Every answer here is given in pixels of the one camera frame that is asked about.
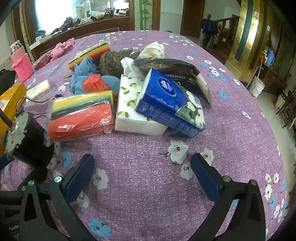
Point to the red plastic bag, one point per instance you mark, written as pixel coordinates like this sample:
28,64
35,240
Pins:
94,84

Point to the red packet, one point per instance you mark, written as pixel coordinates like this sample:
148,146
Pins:
42,60

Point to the red yellow sponge cloth pack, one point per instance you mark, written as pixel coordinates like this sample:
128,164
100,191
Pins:
81,120

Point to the rainbow striped sponge cloth pack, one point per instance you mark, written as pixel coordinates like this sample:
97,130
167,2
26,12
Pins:
92,54

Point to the dark wooden chair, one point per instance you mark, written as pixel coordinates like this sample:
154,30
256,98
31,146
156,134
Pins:
288,106

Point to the purple floral tablecloth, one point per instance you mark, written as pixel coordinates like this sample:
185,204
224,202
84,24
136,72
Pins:
143,197

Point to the golden pillar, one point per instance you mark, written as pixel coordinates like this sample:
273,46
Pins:
240,34

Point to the pile of dark clothes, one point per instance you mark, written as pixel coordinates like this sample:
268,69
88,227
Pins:
67,24

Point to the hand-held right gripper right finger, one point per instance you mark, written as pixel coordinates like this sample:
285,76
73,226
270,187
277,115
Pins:
204,178

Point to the white bucket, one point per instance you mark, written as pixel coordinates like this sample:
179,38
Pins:
257,87

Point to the pink towel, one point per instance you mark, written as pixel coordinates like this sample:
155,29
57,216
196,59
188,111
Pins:
62,47

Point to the small white cloth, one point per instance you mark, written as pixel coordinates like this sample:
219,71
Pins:
128,66

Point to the blue tissue pack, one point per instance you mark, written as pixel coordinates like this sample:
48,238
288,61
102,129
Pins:
161,97

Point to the yellow bag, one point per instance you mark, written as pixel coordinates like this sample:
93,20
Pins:
11,102

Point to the blue towel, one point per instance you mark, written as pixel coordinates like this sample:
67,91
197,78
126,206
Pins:
79,76

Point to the small white tissue pack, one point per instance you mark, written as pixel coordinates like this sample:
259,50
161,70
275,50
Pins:
38,89

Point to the white lemon print tissue pack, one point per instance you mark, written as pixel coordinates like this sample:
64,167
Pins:
129,115

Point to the pink bottle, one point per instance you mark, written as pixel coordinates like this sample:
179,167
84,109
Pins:
16,49

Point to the black bag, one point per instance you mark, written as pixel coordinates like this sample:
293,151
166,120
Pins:
5,80

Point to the wooden door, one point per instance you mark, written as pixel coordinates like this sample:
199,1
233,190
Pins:
192,17

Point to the pink woven basket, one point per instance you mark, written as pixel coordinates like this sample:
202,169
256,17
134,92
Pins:
23,68

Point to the black plastic package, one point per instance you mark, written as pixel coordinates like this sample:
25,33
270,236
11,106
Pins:
171,69

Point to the wooden counter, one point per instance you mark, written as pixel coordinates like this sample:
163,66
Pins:
92,29

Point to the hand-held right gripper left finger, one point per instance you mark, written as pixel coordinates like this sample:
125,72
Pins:
79,176

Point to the blue bottle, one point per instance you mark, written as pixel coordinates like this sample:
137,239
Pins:
269,57

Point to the small white container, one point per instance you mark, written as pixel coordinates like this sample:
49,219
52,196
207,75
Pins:
66,70

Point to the brown knit hat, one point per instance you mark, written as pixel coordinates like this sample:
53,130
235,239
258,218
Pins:
113,62

